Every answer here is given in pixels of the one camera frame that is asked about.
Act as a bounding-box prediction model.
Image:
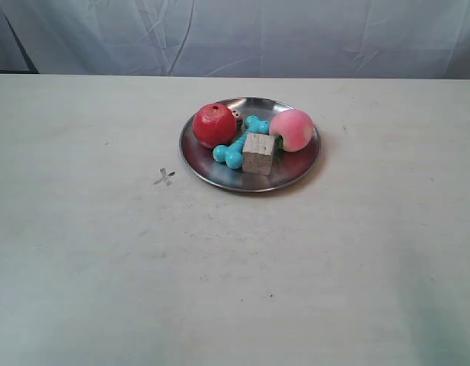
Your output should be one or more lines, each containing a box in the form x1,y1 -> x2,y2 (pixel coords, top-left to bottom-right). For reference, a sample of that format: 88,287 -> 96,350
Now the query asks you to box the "metal bowl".
179,97 -> 321,193

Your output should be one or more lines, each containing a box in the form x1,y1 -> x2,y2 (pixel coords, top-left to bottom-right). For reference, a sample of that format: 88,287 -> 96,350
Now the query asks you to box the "turquoise toy bone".
213,115 -> 270,169

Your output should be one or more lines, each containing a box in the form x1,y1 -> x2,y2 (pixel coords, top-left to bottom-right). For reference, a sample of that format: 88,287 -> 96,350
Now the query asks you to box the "grey wooden cube block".
241,133 -> 275,176

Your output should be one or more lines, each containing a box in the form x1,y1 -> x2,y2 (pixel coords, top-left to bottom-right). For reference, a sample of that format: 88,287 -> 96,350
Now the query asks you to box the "red toy apple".
193,103 -> 238,149

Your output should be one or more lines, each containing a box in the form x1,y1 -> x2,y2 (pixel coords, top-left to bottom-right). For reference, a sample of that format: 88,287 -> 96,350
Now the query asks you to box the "pink toy peach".
269,109 -> 315,153

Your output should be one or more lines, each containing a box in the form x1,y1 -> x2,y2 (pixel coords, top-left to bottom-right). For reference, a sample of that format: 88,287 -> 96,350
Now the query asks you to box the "white wrinkled backdrop cloth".
0,1 -> 470,79

